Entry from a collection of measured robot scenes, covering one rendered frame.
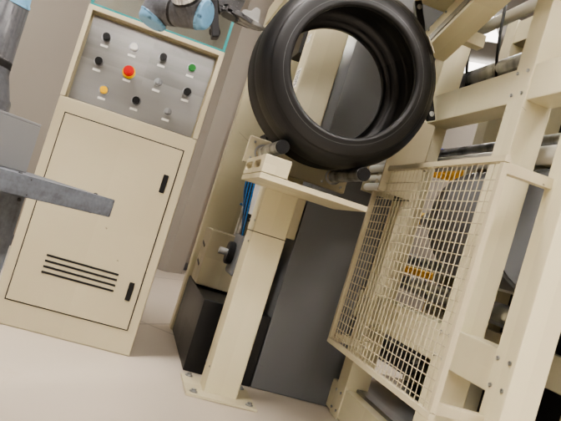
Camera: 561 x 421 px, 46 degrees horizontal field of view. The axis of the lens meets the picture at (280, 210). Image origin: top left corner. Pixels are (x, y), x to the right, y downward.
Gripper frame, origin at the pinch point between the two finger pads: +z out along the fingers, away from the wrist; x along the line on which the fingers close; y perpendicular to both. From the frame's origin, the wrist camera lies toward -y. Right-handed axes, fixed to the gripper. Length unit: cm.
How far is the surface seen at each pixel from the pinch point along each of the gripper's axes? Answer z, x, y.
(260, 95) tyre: 8.1, -6.4, -20.4
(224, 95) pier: 23, 416, 53
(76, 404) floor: -5, -15, -126
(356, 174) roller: 46, -7, -30
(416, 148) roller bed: 72, 21, -6
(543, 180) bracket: 79, -57, -18
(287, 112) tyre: 17.0, -12.2, -22.6
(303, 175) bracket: 38, 26, -33
